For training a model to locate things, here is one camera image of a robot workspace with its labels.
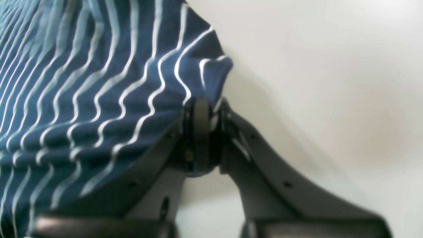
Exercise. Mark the navy white striped T-shirt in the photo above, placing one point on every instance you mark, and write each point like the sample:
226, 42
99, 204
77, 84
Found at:
87, 86

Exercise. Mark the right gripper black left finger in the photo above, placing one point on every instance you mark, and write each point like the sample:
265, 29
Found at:
143, 201

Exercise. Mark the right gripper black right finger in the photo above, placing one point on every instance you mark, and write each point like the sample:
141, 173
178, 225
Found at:
278, 201

